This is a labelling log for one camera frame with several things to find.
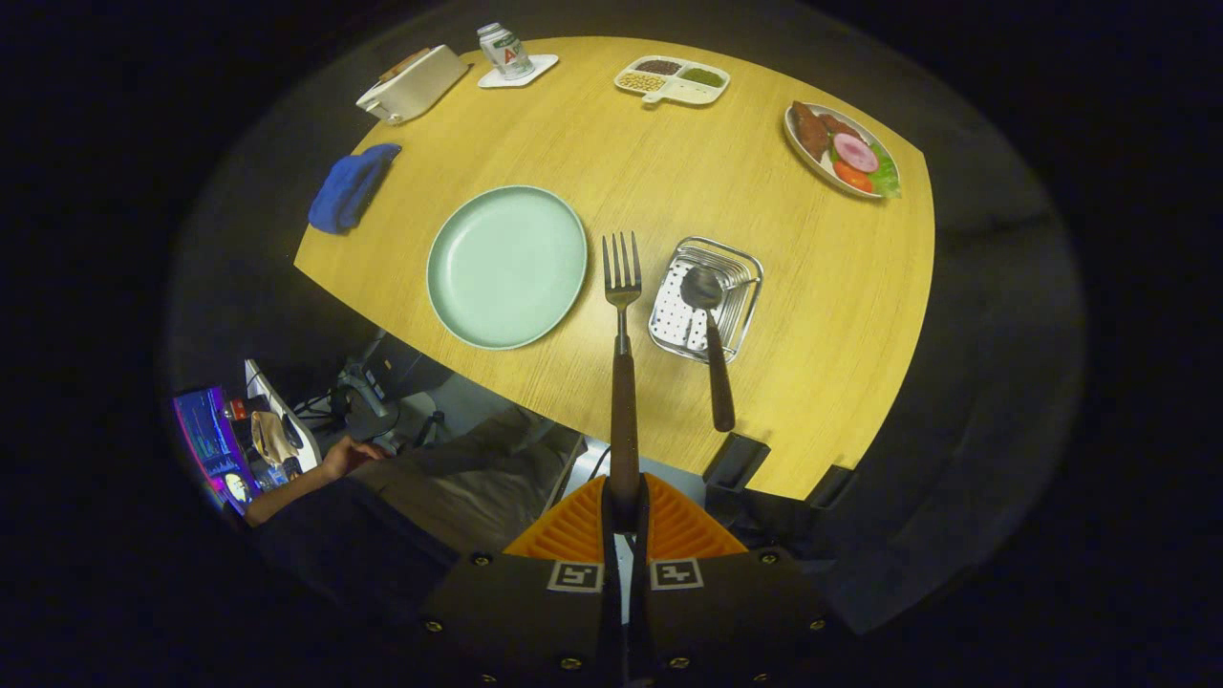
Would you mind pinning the person's dark top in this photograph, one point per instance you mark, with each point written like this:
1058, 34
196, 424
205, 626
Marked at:
354, 549

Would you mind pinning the toasted bread slice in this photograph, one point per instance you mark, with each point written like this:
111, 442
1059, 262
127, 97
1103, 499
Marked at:
406, 63

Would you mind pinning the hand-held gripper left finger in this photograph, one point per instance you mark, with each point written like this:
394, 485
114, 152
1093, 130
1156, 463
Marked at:
609, 535

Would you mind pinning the white divided bean dish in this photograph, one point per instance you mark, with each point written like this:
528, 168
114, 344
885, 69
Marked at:
674, 91

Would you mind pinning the brown meat slice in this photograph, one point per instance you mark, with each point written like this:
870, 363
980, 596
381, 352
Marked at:
841, 124
810, 129

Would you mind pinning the tan rounded object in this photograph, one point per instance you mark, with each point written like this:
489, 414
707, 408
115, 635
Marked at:
272, 438

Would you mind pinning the green lettuce leaf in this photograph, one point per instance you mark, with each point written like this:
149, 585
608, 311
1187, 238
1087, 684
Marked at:
889, 177

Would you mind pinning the blue folded cloth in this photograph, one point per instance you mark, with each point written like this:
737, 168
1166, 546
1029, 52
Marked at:
349, 191

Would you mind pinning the small white drink bottle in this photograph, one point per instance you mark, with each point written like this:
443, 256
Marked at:
506, 53

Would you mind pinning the white toaster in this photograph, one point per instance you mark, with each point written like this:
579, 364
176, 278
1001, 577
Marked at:
416, 88

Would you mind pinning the red tomato slice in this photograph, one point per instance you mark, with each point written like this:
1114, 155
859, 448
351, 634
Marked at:
852, 178

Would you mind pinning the white flat board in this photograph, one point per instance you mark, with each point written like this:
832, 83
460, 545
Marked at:
304, 441

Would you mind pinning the black stand equipment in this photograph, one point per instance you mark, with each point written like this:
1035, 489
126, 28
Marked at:
382, 382

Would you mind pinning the glowing computer screen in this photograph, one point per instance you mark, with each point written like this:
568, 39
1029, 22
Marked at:
210, 444

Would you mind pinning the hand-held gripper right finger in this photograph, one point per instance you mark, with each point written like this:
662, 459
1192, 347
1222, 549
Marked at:
640, 535

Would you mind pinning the pink round ham slice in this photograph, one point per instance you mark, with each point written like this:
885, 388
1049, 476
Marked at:
856, 153

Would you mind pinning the white square coaster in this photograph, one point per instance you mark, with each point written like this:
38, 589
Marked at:
540, 67

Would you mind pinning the white oval food plate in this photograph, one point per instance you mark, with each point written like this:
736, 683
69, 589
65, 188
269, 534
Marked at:
812, 162

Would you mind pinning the pale green round plate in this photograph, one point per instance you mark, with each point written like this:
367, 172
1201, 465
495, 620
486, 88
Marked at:
506, 268

